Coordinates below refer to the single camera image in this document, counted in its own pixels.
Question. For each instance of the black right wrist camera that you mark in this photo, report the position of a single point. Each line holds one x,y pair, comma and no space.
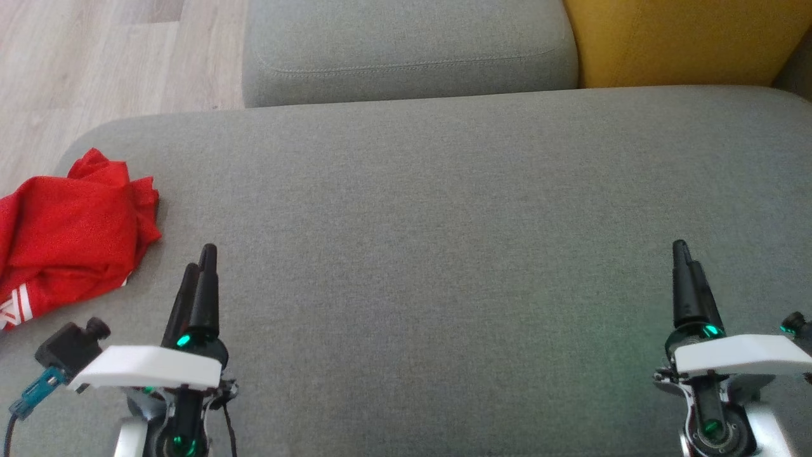
800,330

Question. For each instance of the red mesh shorts white band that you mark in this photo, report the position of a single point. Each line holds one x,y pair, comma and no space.
76,209

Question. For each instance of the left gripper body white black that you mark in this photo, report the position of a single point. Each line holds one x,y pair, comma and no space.
152,368

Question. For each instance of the large grey sofa seat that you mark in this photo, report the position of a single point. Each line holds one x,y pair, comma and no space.
412,254

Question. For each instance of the grey sofa cushion stitched seam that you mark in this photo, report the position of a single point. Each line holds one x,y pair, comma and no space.
406,44

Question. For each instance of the plain grey sofa back cushion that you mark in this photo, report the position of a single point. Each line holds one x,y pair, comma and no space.
798,73

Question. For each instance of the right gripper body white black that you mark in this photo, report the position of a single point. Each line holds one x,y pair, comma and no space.
736,355

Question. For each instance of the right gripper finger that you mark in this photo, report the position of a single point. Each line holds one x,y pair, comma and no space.
684,292
707,304

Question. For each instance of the yellow sofa back cushion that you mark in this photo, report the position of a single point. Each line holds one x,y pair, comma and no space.
685,38

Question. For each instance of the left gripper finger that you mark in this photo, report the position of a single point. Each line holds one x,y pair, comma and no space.
206,298
183,304

